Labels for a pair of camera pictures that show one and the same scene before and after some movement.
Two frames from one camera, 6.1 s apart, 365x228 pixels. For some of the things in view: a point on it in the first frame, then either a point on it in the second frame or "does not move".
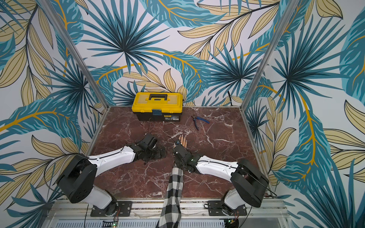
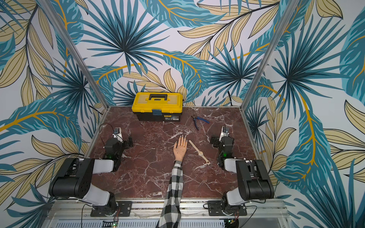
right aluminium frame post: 287,14 does not move
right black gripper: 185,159 → 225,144
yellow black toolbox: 157,106 does not move
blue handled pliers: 195,119 does not move
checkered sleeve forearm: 171,213 does not move
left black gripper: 158,155 → 126,144
